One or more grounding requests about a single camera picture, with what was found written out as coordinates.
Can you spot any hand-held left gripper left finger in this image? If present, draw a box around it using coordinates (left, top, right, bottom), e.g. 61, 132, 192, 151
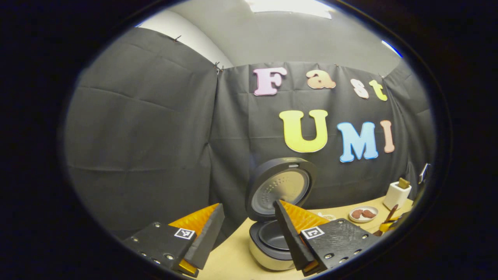
121, 203, 225, 277

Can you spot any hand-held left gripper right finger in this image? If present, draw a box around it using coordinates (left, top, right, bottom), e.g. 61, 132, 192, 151
273, 199, 384, 277

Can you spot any brown wooden spoon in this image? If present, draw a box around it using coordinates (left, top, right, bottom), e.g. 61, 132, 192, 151
373, 204, 399, 236

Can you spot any dark grey rice cooker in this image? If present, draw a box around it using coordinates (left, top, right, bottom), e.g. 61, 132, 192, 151
246, 157, 317, 271

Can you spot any white round plate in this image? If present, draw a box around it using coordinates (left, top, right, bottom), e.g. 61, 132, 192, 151
349, 206, 379, 223

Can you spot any white toaster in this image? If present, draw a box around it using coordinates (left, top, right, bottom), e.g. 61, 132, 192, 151
383, 181, 412, 211

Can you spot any black backdrop cloth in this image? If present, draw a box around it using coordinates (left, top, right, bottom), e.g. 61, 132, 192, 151
64, 27, 436, 249

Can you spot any small ceiling light panel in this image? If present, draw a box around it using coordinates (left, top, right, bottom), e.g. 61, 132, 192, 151
381, 40, 403, 58

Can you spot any large ceiling light panel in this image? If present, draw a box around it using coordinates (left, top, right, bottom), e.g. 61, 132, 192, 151
245, 0, 335, 19

